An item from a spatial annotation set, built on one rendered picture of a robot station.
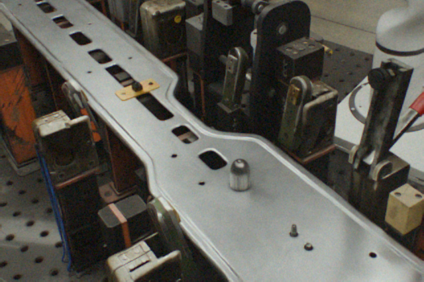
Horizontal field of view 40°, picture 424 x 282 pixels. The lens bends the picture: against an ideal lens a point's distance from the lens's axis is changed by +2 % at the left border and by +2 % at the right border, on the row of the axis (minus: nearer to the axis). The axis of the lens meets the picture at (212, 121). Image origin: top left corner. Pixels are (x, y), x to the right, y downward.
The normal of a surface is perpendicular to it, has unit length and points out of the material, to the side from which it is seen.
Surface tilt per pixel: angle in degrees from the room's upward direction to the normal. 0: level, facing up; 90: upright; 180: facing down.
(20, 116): 90
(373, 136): 81
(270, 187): 0
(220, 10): 90
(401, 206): 90
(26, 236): 0
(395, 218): 90
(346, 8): 0
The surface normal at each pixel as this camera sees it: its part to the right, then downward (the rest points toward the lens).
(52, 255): -0.04, -0.80
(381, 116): -0.83, 0.23
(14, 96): 0.56, 0.47
